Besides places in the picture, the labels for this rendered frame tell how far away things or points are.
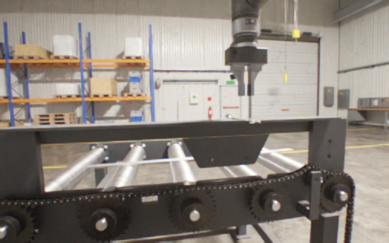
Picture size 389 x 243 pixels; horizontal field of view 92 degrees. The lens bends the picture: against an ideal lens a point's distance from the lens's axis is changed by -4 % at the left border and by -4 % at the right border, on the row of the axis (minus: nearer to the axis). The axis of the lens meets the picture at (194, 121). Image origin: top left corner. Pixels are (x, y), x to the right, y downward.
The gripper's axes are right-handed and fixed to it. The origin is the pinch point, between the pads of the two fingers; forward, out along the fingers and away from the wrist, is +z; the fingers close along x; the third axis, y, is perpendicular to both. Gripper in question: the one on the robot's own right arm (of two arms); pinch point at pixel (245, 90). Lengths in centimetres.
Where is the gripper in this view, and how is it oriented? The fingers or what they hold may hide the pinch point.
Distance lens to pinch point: 67.8
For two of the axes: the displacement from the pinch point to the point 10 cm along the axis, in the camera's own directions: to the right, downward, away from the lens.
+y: 1.6, 0.8, -9.8
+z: 0.2, 10.0, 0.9
